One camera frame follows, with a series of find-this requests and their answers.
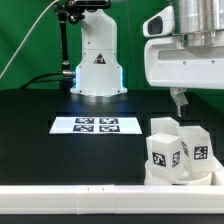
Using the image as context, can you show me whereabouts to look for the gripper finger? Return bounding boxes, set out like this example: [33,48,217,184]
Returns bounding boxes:
[170,87,188,117]

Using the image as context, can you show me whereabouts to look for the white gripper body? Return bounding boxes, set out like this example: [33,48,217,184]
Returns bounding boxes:
[143,5,224,89]

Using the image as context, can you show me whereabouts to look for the white round stool seat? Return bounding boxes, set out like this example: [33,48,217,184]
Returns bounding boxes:
[144,160,212,186]

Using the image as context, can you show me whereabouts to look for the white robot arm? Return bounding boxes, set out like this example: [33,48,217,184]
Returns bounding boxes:
[70,0,224,111]

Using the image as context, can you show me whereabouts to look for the paper sheet with markers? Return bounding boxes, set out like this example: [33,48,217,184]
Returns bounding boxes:
[49,117,142,135]

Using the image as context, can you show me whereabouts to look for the black camera on mount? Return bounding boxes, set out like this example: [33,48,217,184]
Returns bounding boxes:
[66,0,111,9]

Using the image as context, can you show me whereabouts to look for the white right barrier rail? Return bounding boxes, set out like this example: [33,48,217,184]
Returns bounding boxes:
[212,160,224,186]

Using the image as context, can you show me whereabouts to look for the white barrier rail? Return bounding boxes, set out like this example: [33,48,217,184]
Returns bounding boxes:
[0,185,224,214]
[212,160,224,186]

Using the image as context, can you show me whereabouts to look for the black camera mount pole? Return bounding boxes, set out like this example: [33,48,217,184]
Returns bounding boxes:
[54,3,75,92]

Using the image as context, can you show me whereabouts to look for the black cables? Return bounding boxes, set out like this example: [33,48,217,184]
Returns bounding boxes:
[19,71,66,90]

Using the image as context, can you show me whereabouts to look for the white cable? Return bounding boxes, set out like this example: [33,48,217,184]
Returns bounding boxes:
[0,0,61,80]

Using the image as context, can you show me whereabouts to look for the white front barrier rail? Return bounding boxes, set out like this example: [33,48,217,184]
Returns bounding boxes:
[0,185,224,214]

